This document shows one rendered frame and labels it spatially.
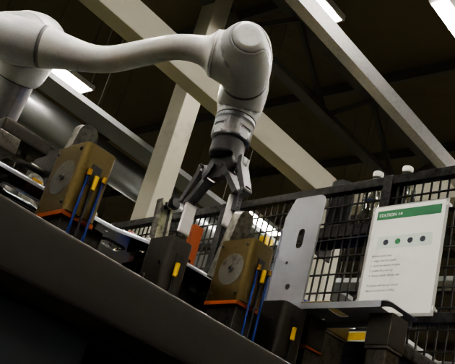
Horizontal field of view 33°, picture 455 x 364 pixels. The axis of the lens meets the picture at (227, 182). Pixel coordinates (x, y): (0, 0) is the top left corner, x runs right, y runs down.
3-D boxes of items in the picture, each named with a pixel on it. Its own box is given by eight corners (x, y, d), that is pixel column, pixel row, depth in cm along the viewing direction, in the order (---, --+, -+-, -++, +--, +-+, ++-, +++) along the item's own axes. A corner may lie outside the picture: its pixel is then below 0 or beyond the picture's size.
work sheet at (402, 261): (432, 315, 178) (449, 196, 191) (352, 317, 194) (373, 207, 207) (437, 318, 179) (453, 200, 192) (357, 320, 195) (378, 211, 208)
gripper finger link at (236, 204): (240, 191, 160) (250, 189, 158) (235, 213, 158) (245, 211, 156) (235, 188, 159) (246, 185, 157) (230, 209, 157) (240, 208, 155)
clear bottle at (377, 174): (370, 228, 213) (381, 165, 222) (350, 230, 218) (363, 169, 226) (383, 238, 217) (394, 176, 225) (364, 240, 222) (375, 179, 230)
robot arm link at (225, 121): (236, 105, 166) (230, 129, 164) (263, 127, 171) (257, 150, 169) (207, 114, 173) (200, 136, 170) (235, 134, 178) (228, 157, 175)
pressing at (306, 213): (295, 332, 166) (326, 192, 180) (256, 332, 174) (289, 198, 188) (297, 333, 166) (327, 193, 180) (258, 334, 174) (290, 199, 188)
